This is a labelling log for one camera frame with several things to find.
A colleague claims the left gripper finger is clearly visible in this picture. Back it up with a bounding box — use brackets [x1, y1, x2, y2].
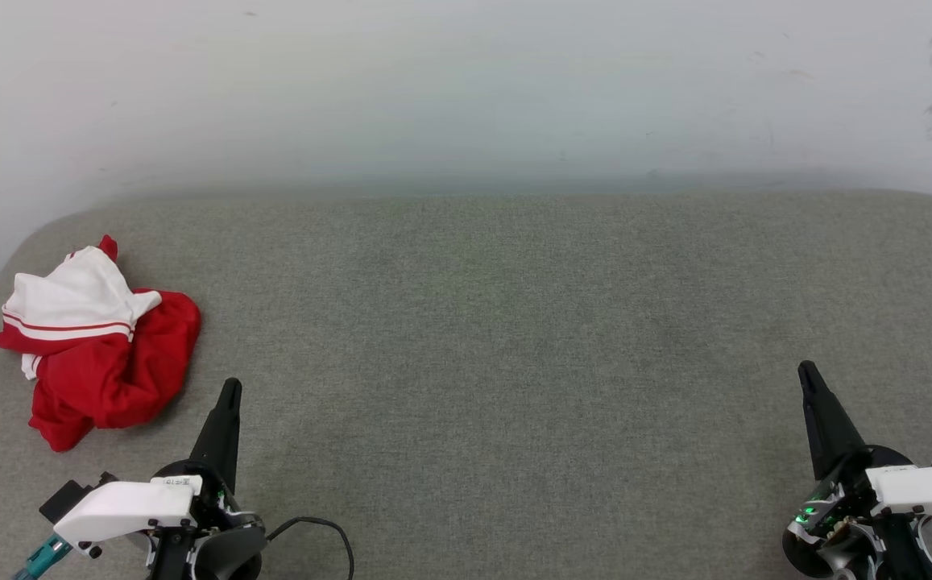
[191, 378, 235, 483]
[220, 379, 243, 493]

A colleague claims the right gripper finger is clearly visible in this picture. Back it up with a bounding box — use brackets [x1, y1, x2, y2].
[808, 362, 868, 470]
[797, 359, 838, 481]

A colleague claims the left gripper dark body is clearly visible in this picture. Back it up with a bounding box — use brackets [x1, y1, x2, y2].
[147, 458, 267, 580]

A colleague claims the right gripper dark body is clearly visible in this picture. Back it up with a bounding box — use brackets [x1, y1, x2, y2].
[782, 445, 932, 580]

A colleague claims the red and white jersey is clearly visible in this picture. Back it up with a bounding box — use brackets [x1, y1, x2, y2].
[0, 234, 202, 453]

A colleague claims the thin black looped cable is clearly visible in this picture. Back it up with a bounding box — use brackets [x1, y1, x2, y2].
[263, 516, 354, 580]

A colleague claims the left teal cable connector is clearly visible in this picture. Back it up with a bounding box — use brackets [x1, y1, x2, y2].
[12, 535, 73, 580]

